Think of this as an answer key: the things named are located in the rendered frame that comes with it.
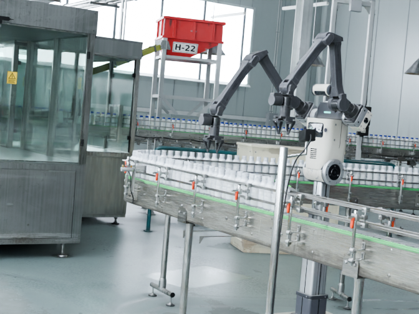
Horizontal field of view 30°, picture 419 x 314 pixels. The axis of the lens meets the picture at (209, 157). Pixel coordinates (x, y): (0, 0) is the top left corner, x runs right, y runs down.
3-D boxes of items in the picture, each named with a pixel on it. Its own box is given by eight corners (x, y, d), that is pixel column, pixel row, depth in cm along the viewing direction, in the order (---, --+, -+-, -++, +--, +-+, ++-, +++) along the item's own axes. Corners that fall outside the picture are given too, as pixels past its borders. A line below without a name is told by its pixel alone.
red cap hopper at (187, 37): (147, 214, 1104) (163, 15, 1089) (139, 207, 1174) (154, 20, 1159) (210, 217, 1126) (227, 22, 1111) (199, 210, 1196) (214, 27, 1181)
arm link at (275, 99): (295, 84, 419) (285, 85, 427) (277, 82, 413) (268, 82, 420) (293, 106, 420) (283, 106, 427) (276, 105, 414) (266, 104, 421)
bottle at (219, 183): (226, 197, 445) (229, 169, 444) (217, 197, 442) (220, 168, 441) (221, 196, 450) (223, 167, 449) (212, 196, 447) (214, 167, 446)
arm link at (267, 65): (266, 43, 462) (256, 44, 470) (250, 57, 457) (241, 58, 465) (302, 103, 479) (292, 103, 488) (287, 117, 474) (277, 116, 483)
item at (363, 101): (353, 168, 1079) (368, 0, 1067) (358, 168, 1083) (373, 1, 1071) (357, 169, 1071) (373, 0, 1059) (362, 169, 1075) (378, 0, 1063)
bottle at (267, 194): (266, 207, 410) (269, 176, 409) (276, 209, 406) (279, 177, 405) (260, 208, 405) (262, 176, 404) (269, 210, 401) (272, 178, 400)
